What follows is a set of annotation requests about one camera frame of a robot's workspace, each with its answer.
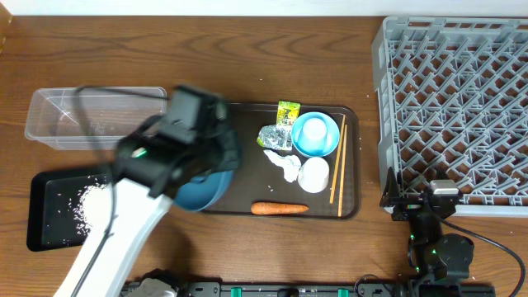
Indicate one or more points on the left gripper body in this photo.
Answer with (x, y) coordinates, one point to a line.
(216, 153)

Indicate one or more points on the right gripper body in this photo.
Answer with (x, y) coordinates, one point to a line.
(407, 207)

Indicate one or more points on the dark blue plate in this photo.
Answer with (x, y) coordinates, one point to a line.
(203, 191)

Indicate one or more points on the white rice pile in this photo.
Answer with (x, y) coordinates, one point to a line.
(90, 206)

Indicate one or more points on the orange carrot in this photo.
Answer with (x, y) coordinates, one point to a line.
(271, 208)

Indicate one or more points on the white cup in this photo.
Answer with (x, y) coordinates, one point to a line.
(313, 175)

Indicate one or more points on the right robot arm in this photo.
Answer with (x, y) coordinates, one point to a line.
(436, 255)

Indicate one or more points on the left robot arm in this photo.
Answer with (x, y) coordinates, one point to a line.
(111, 249)

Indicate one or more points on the grey dishwasher rack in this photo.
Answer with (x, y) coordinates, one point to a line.
(453, 97)

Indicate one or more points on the clear plastic bin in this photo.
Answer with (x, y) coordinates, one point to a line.
(52, 119)

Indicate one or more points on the black tray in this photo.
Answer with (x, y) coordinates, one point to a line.
(55, 218)

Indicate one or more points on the crumpled white tissue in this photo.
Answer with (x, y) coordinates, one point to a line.
(290, 164)

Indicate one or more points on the brown serving tray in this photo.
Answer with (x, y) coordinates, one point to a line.
(258, 179)

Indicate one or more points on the green snack wrapper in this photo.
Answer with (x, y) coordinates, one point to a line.
(278, 136)

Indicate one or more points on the light blue bowl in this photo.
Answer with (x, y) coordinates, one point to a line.
(322, 149)

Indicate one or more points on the light blue cup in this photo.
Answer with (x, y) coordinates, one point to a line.
(313, 131)

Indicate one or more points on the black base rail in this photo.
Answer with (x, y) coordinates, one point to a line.
(155, 287)

